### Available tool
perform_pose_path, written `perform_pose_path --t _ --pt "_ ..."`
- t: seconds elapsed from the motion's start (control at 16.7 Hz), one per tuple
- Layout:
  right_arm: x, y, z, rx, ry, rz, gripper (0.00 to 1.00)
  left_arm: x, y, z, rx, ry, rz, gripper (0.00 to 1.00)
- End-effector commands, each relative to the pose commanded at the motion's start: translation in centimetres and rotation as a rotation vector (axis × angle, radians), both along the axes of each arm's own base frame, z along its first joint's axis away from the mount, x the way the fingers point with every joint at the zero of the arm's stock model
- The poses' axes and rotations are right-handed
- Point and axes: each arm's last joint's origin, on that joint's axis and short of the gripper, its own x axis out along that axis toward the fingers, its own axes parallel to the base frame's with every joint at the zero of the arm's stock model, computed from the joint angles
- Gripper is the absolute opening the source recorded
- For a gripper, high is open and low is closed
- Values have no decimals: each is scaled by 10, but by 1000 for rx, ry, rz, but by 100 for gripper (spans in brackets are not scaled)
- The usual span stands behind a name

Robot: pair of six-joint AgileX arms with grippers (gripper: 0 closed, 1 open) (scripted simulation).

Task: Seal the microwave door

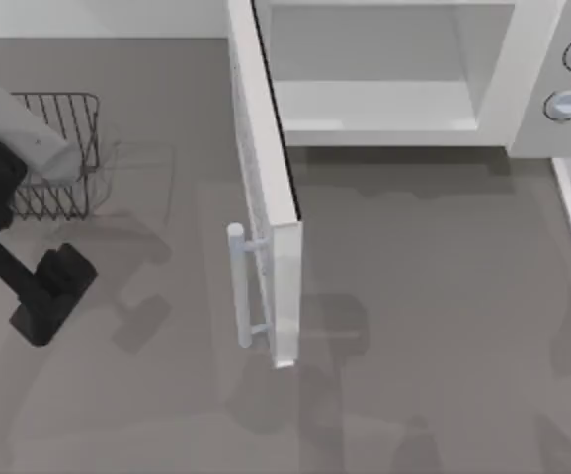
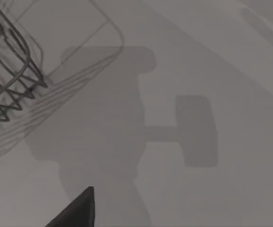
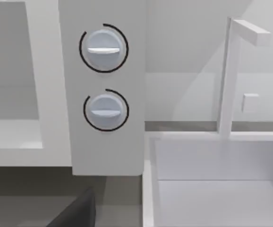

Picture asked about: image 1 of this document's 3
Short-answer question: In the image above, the dark wire basket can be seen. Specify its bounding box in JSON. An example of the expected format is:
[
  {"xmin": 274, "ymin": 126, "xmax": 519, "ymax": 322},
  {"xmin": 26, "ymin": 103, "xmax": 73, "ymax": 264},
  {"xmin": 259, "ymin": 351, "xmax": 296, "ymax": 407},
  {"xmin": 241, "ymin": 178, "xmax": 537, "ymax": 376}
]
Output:
[{"xmin": 9, "ymin": 91, "xmax": 119, "ymax": 222}]

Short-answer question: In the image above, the pale grey door handle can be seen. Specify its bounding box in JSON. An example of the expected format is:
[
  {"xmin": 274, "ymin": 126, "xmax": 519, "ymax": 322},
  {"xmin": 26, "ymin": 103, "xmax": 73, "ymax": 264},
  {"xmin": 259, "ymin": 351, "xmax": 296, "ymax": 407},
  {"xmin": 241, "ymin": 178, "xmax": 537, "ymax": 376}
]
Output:
[{"xmin": 225, "ymin": 222, "xmax": 270, "ymax": 350}]

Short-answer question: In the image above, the pale microwave door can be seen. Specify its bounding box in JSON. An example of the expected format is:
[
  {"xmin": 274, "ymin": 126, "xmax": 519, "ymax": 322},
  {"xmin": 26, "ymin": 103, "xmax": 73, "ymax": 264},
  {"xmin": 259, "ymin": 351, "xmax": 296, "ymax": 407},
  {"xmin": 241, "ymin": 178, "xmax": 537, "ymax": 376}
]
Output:
[{"xmin": 225, "ymin": 0, "xmax": 305, "ymax": 371}]

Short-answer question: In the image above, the pale microwave oven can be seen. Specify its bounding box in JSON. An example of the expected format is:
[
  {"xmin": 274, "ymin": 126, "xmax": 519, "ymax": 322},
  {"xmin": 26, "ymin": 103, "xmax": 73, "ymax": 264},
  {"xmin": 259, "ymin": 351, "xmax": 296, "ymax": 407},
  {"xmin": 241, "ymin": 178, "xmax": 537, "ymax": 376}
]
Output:
[{"xmin": 251, "ymin": 0, "xmax": 571, "ymax": 160}]

